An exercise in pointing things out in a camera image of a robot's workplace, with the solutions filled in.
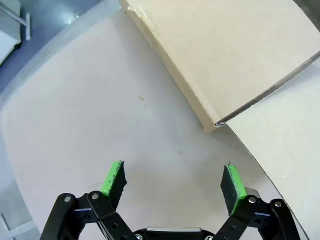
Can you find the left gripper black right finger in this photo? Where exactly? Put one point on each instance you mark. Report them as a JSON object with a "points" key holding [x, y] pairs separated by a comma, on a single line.
{"points": [[232, 190]]}

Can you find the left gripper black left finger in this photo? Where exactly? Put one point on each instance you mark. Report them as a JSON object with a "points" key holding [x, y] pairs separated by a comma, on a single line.
{"points": [[112, 185]]}

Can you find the brown cardboard shipping box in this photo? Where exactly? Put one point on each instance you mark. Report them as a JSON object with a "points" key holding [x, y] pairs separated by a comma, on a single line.
{"points": [[225, 50]]}

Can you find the white cabinet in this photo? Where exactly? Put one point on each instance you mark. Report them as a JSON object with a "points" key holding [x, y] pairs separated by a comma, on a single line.
{"points": [[7, 45]]}

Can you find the white furniture foot bar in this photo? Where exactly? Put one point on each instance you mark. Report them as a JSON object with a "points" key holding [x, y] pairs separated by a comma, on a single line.
{"points": [[27, 26]]}

